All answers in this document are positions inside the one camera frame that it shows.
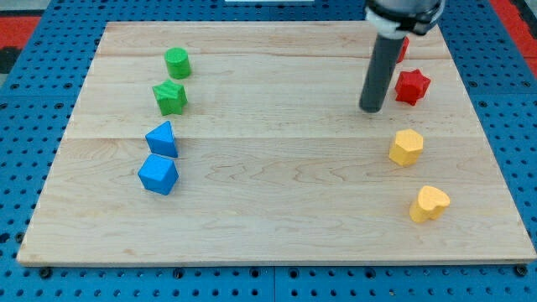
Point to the green cylinder block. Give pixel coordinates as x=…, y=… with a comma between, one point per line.
x=177, y=63

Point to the blue cube block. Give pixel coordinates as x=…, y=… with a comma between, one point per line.
x=158, y=174

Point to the blue triangle block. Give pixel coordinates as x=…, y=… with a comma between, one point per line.
x=161, y=140

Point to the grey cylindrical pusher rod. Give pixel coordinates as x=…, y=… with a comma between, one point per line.
x=380, y=71

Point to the green star block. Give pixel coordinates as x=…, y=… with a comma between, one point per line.
x=170, y=97

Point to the red star block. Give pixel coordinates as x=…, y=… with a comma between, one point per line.
x=411, y=86

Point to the wooden board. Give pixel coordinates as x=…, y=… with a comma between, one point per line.
x=277, y=164

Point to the yellow hexagon block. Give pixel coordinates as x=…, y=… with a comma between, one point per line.
x=406, y=147

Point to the yellow heart block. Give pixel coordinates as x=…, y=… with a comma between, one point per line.
x=429, y=204

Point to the red block behind rod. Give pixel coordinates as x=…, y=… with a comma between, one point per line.
x=403, y=50

